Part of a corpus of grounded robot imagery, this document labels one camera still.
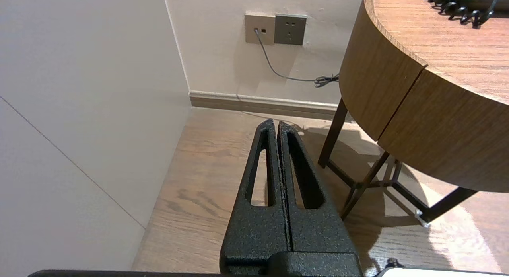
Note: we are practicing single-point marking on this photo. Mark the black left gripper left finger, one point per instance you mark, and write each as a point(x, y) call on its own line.
point(254, 237)

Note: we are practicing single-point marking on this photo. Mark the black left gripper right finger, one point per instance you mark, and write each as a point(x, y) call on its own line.
point(318, 233)

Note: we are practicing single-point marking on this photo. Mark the white black robot base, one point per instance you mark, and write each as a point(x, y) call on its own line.
point(437, 274)

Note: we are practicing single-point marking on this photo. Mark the round wooden side table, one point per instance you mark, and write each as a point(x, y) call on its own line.
point(457, 42)

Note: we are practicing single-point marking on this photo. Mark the grey wall baseboard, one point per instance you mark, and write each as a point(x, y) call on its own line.
point(258, 102)

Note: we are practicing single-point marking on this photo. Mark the dark wall outlet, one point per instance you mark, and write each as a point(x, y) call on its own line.
point(290, 29)

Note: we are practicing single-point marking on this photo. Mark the beige wall outlet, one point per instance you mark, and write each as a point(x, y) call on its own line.
point(260, 28)

